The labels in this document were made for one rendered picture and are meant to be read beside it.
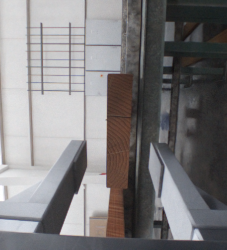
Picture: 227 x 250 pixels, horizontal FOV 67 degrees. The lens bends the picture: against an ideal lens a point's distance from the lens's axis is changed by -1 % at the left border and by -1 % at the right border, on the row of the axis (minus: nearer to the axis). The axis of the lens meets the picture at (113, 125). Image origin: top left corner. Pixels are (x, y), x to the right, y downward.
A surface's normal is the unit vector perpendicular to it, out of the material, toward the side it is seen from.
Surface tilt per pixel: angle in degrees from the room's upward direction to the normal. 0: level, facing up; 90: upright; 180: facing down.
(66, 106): 91
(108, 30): 90
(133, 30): 90
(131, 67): 90
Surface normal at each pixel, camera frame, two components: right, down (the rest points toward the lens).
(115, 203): 0.03, -0.99
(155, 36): -0.03, 0.13
